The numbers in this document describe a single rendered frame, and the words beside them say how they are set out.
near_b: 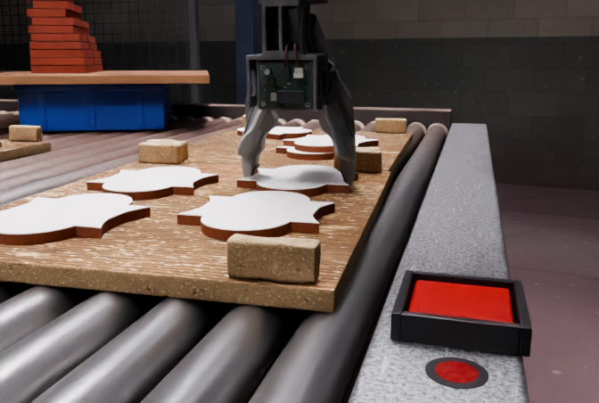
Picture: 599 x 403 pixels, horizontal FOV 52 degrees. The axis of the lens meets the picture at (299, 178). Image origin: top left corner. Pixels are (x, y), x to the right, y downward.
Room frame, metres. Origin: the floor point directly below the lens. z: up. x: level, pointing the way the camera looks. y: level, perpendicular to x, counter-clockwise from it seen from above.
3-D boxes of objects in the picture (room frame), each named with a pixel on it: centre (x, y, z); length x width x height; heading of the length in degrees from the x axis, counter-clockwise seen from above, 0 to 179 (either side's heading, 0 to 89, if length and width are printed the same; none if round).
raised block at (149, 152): (0.81, 0.19, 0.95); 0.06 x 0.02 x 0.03; 77
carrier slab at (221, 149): (1.00, 0.01, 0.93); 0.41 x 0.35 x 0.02; 165
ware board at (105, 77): (1.51, 0.48, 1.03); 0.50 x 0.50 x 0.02; 9
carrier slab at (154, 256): (0.59, 0.10, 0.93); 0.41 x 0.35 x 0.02; 167
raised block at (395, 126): (1.15, -0.17, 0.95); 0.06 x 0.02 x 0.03; 75
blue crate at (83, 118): (1.45, 0.46, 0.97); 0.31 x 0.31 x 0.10; 9
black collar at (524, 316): (0.35, -0.10, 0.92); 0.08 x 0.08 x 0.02; 74
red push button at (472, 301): (0.35, -0.10, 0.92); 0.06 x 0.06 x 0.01; 74
